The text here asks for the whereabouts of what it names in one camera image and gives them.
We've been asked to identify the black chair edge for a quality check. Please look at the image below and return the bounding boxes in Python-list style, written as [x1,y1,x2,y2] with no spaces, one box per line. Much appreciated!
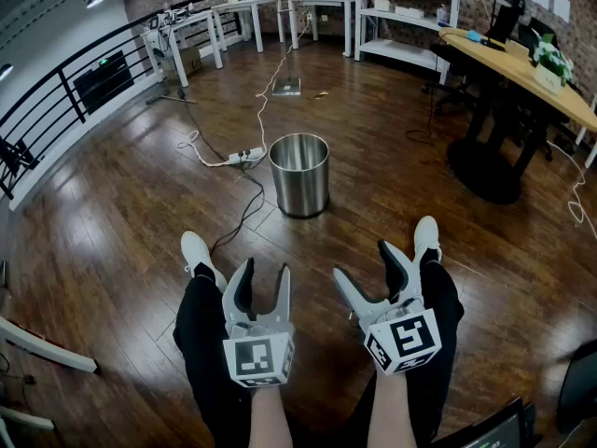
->
[556,341,597,434]

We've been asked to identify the stainless steel trash can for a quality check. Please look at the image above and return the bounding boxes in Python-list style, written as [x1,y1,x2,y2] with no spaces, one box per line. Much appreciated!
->
[268,133,331,219]

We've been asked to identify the black metal railing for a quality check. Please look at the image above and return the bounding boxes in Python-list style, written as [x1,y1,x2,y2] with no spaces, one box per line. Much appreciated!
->
[0,0,243,201]

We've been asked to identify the black power cable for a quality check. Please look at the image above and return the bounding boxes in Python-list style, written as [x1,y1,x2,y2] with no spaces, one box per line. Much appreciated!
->
[209,161,266,257]
[152,47,246,161]

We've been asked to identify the white shelf unit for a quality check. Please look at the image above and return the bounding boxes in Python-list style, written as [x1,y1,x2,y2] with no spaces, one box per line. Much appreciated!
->
[354,0,464,85]

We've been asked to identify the person's right leg black trousers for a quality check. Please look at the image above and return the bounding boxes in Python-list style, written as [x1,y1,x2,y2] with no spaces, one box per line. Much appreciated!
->
[358,248,465,443]

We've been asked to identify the cardboard box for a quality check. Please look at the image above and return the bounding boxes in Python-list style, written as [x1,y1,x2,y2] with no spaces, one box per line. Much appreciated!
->
[171,46,203,81]

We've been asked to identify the metal dustpan with pole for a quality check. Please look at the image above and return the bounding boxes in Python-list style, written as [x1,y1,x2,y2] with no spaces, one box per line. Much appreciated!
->
[271,7,302,98]

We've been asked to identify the white table with plant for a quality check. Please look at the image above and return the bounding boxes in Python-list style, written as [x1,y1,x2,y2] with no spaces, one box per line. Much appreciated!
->
[211,0,285,54]

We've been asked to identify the black floor cable under desk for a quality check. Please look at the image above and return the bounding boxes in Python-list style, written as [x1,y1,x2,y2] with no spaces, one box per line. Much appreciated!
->
[404,53,451,147]

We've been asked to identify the thin white floor cable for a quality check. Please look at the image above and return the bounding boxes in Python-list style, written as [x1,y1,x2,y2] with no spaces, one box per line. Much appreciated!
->
[546,139,597,241]

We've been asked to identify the black wall display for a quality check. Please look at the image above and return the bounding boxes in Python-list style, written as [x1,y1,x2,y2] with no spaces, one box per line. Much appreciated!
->
[73,49,136,116]

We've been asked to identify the curved wooden desk black base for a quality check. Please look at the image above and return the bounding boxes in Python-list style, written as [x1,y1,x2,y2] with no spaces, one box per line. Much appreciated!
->
[437,27,597,206]

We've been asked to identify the white braided looped cable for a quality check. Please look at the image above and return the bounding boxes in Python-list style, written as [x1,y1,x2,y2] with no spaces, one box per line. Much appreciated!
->
[176,130,232,167]

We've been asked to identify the long white cable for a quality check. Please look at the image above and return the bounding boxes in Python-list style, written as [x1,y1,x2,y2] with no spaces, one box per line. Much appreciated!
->
[255,10,312,152]

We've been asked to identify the person's left forearm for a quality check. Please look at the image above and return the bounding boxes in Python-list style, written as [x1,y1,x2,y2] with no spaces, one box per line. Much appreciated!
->
[248,383,293,448]

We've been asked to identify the white table with cluttered devices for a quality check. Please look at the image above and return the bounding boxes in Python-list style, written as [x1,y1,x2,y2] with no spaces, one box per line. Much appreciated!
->
[141,9,225,89]

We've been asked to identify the black tablet screen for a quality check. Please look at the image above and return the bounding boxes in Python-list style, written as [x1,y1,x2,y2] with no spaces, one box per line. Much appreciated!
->
[431,396,543,448]

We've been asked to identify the person's right white shoe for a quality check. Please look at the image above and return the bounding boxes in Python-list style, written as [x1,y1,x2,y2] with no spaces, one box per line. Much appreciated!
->
[412,216,443,266]

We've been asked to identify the person's right forearm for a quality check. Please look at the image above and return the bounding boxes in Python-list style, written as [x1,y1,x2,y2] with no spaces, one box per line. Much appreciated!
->
[369,370,421,448]

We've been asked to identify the white power strip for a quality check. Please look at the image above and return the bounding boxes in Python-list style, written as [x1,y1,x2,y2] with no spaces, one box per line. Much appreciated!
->
[228,146,266,165]

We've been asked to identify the white flower plant in box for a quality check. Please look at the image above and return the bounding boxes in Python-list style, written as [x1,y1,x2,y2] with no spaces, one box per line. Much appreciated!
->
[532,38,576,94]

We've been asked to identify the broom with grey handle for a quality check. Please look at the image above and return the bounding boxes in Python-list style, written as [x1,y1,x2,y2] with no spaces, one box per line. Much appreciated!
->
[145,87,198,106]

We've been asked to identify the black monitor on stand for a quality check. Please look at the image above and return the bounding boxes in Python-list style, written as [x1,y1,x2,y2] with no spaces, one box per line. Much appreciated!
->
[479,0,528,53]

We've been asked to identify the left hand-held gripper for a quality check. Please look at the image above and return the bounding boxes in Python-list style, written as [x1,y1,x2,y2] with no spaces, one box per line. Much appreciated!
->
[222,257,297,388]

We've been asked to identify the person's leg black trousers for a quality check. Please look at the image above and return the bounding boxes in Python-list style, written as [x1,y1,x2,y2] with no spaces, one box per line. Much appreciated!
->
[173,262,262,448]
[358,248,465,443]

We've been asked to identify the person's left leg black trousers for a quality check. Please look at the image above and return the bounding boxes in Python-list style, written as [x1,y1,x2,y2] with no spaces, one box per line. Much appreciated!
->
[173,262,262,448]

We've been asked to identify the black office chair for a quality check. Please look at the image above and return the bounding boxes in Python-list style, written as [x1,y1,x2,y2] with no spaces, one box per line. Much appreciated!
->
[421,42,475,114]

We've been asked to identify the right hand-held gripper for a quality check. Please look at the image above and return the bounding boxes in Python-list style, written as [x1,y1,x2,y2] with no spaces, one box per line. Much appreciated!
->
[332,240,443,376]

